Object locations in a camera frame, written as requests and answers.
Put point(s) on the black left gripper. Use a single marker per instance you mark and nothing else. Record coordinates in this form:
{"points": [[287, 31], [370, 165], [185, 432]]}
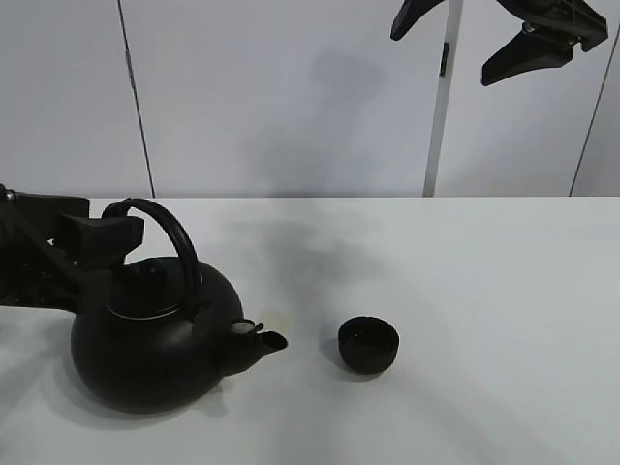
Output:
{"points": [[37, 274]]}

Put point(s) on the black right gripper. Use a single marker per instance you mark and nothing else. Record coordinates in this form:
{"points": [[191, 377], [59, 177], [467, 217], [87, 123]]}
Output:
{"points": [[566, 22]]}

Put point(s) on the black round teapot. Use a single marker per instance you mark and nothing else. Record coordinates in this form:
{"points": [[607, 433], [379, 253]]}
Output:
{"points": [[171, 330]]}

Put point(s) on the small black teacup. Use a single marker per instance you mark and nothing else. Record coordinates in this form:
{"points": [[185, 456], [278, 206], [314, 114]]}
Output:
{"points": [[368, 345]]}

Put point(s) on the white vertical wall post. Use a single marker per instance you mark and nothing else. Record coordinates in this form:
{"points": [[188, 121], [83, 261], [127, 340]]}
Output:
{"points": [[442, 98]]}

